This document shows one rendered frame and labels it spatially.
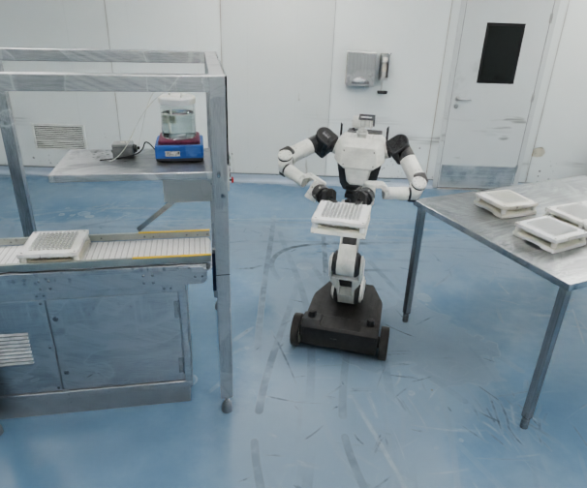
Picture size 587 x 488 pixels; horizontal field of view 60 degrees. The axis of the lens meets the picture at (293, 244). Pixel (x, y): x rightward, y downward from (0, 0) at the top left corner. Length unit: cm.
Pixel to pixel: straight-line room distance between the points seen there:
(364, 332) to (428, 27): 372
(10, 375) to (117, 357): 50
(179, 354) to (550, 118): 502
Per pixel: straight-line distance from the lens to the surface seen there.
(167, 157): 220
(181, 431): 269
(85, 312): 253
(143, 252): 244
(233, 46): 575
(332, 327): 302
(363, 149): 280
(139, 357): 265
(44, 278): 242
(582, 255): 279
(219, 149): 205
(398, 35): 580
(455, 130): 610
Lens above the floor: 191
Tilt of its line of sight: 25 degrees down
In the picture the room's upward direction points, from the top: 2 degrees clockwise
